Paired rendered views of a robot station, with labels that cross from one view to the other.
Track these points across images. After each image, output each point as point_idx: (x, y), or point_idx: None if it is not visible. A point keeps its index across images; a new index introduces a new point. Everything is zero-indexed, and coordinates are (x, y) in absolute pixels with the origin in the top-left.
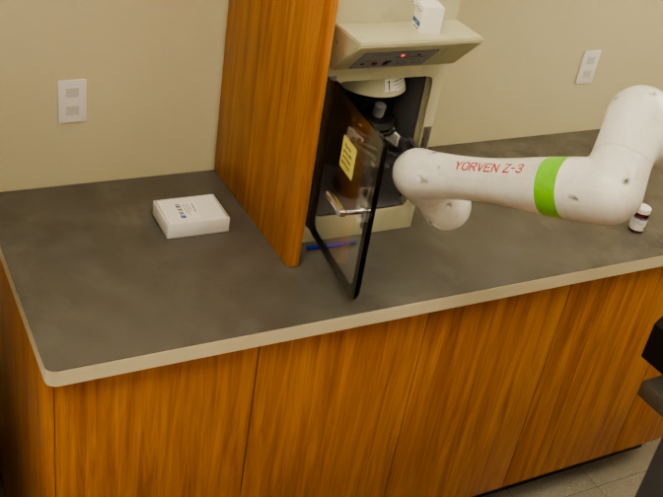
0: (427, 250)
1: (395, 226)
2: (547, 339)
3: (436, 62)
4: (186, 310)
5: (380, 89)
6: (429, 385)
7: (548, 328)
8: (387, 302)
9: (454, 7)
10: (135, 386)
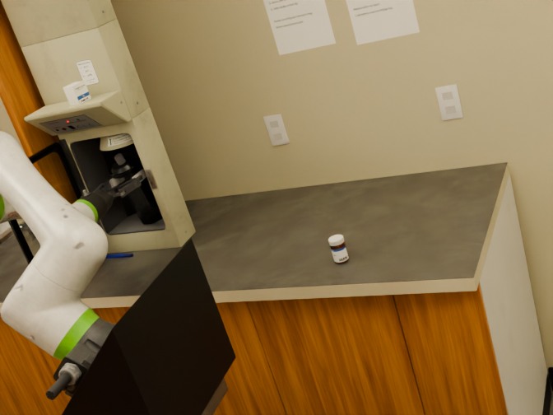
0: (160, 264)
1: (168, 245)
2: (257, 354)
3: (111, 123)
4: (1, 286)
5: (105, 145)
6: None
7: (251, 343)
8: (82, 295)
9: (113, 81)
10: None
